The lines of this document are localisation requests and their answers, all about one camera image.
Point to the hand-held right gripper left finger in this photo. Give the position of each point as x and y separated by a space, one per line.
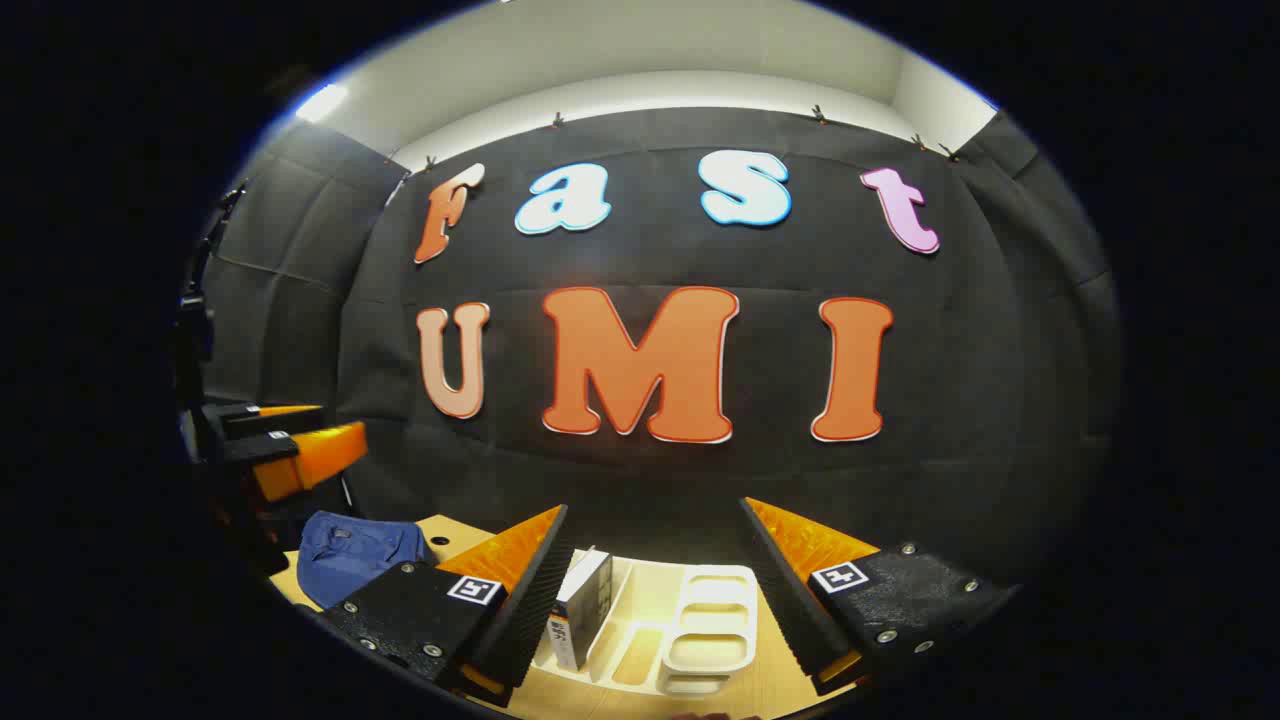
535 600

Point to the white book with dark cover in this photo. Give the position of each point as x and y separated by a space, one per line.
585 600

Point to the blue schoolbag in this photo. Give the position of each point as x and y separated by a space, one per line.
355 560

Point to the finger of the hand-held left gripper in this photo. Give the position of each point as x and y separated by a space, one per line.
320 455
235 418

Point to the white bookshelf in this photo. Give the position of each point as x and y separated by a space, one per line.
715 620

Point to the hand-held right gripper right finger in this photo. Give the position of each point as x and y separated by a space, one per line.
785 590

